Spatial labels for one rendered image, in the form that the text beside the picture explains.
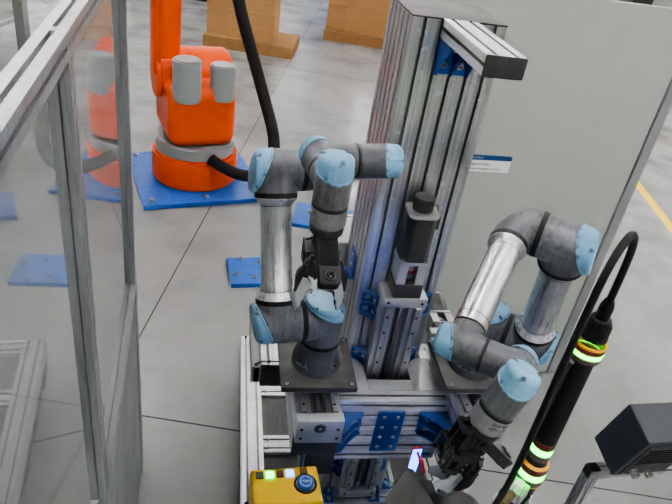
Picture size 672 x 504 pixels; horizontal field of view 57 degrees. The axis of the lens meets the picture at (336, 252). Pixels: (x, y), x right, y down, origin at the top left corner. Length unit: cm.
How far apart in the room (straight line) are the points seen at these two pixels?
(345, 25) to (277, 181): 857
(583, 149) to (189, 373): 220
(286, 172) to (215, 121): 314
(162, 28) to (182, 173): 103
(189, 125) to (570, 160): 277
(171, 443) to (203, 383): 40
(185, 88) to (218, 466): 265
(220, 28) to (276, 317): 751
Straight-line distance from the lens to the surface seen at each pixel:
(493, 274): 146
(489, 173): 289
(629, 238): 77
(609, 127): 308
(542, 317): 178
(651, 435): 177
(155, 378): 332
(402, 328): 197
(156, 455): 300
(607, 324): 88
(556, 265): 160
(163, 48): 484
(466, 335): 135
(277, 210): 166
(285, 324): 171
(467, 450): 135
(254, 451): 271
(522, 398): 125
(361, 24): 1013
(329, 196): 121
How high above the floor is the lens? 231
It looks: 32 degrees down
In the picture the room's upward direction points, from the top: 9 degrees clockwise
